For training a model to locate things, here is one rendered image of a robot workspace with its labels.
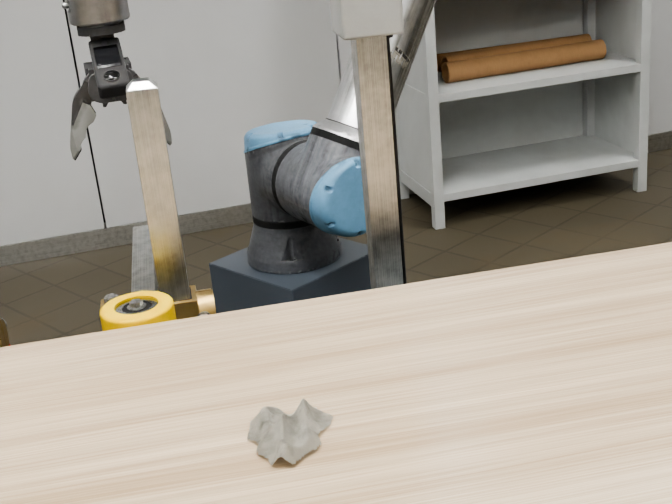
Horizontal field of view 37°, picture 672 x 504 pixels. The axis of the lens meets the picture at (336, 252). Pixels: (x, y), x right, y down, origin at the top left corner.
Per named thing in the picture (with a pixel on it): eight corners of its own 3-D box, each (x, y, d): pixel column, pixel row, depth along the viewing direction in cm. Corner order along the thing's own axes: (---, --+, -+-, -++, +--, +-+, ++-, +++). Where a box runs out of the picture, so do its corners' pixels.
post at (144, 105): (186, 444, 129) (124, 78, 112) (212, 440, 130) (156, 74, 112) (187, 459, 126) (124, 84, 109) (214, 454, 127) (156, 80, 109)
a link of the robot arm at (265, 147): (302, 192, 208) (294, 109, 202) (347, 211, 194) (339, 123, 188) (238, 210, 201) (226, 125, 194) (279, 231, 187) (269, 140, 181)
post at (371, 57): (373, 376, 131) (344, 32, 115) (409, 370, 132) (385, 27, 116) (381, 392, 127) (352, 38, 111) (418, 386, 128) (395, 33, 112)
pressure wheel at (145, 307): (101, 403, 111) (82, 310, 107) (148, 371, 118) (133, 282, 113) (155, 418, 107) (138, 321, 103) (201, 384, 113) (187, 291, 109)
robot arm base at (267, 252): (228, 261, 202) (222, 215, 199) (296, 232, 214) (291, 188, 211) (292, 281, 189) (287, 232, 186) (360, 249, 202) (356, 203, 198)
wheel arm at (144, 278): (135, 250, 150) (130, 224, 148) (158, 247, 150) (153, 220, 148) (133, 387, 109) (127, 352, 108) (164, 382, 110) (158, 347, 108)
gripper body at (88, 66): (136, 92, 160) (123, 16, 156) (140, 103, 152) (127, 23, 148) (87, 99, 159) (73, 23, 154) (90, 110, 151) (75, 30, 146)
